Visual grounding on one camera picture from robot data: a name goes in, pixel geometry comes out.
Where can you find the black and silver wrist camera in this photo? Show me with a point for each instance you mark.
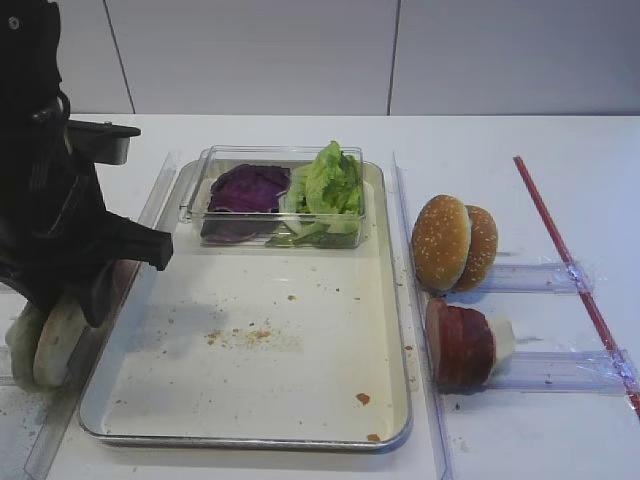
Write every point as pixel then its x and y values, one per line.
pixel 101 142

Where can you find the clear acrylic left rack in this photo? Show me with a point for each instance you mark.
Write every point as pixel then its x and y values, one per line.
pixel 33 424

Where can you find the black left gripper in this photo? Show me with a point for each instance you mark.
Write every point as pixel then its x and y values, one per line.
pixel 57 236

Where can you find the white cheese slice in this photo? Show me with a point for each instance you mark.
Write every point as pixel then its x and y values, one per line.
pixel 504 341

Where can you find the sesame top bun front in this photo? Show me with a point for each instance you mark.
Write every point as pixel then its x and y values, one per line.
pixel 440 242

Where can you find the bun half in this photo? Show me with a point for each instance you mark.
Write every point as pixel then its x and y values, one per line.
pixel 58 340
pixel 22 338

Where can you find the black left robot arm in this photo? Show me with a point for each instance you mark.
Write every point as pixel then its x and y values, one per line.
pixel 34 109

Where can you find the metal serving tray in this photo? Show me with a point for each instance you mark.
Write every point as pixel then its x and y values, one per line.
pixel 252 347

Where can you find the purple cabbage leaves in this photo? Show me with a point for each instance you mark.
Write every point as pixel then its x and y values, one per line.
pixel 245 189

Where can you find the clear acrylic right rack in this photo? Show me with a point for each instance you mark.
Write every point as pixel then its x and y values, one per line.
pixel 561 403

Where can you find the red plastic strip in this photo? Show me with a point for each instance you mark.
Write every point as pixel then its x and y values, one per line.
pixel 583 290

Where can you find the clear acrylic rack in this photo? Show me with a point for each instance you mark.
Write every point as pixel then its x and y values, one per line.
pixel 561 403
pixel 33 424

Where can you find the sesame bun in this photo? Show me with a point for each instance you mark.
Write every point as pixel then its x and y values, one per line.
pixel 440 242
pixel 482 251

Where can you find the clear plastic salad container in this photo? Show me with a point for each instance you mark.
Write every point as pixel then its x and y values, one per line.
pixel 222 158

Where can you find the green lettuce leaves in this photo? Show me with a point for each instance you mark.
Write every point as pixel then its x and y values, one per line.
pixel 324 202

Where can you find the stack of meat slices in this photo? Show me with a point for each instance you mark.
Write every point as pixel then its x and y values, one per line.
pixel 461 343

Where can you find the sesame top bun rear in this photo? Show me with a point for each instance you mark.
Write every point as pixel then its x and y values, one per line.
pixel 482 251

